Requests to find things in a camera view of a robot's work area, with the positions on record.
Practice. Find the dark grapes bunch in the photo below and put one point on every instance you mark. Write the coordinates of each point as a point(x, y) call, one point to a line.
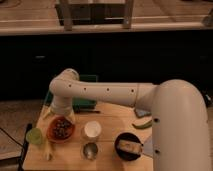
point(60, 129)

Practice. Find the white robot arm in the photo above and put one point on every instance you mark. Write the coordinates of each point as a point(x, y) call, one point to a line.
point(180, 131)

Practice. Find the black bowl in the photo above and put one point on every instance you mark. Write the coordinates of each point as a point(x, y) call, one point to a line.
point(126, 155)

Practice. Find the red bowl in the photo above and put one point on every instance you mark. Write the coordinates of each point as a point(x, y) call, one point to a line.
point(50, 135)

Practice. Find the grey cloth piece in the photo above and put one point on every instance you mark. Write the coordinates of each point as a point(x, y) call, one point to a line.
point(141, 113)

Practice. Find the white cup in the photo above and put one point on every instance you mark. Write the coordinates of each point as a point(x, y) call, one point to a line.
point(92, 129)

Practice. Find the green pepper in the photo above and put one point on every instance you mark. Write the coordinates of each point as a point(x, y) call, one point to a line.
point(143, 126)

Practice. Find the metal cup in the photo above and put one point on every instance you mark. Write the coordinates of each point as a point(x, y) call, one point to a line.
point(90, 150)

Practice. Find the bread piece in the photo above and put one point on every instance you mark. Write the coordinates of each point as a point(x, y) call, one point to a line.
point(130, 146)

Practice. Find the wooden chair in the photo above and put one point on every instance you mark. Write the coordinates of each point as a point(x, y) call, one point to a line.
point(94, 13)

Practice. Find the green cup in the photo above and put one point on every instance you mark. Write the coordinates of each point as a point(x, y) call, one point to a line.
point(34, 136)

